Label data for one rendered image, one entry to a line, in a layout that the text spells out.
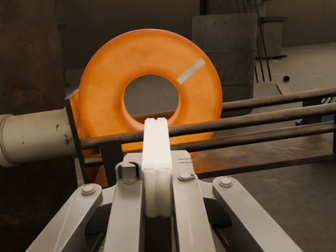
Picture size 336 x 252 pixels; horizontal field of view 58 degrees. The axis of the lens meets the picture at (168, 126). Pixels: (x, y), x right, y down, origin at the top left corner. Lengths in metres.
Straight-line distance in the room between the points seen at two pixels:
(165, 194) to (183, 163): 0.02
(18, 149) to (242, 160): 0.24
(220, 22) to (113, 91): 2.38
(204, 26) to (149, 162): 2.59
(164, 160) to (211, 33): 2.55
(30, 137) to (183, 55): 0.18
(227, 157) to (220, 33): 2.34
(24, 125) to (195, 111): 0.18
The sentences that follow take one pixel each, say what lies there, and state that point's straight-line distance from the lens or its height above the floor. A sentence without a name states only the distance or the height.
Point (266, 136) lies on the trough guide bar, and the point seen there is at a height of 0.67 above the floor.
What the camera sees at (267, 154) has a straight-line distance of 0.37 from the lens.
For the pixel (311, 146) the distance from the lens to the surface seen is 0.39.
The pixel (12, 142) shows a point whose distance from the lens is 0.36.
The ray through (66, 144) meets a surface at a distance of 0.34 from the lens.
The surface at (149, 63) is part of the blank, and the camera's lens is 0.32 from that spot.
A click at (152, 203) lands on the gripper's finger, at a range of 0.16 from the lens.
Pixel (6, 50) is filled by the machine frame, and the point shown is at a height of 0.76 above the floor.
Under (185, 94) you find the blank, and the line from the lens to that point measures 0.32.
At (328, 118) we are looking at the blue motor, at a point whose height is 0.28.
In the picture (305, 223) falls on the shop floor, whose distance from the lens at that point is 1.43.
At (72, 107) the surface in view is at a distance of 0.32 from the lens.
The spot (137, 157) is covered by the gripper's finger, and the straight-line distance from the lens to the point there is 0.18.
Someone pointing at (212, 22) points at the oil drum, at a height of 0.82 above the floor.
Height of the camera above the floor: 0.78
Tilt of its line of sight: 18 degrees down
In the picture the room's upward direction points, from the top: 2 degrees counter-clockwise
